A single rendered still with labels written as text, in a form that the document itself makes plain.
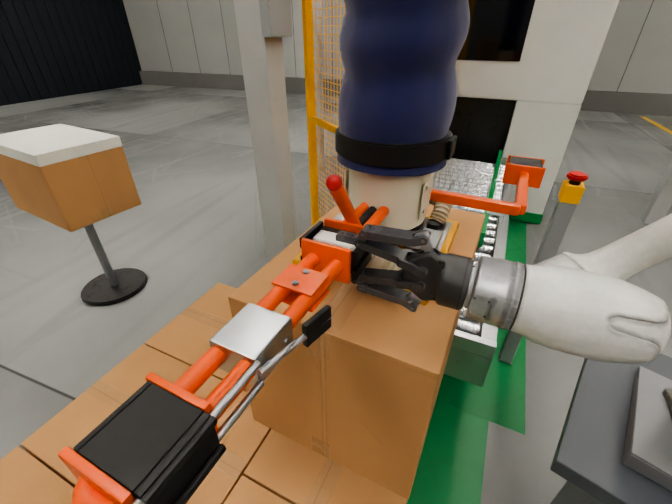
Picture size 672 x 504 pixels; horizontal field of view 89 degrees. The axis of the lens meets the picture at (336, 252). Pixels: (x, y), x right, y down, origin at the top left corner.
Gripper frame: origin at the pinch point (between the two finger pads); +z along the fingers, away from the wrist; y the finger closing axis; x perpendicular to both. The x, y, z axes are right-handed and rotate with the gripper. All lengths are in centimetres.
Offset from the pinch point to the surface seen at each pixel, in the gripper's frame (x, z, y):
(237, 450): -9, 25, 65
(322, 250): -3.3, 0.7, -2.0
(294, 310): -15.6, -1.7, -1.2
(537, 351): 123, -66, 120
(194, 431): -32.5, -2.7, -2.8
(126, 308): 52, 172, 120
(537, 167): 51, -29, -2
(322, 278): -8.9, -2.2, -1.6
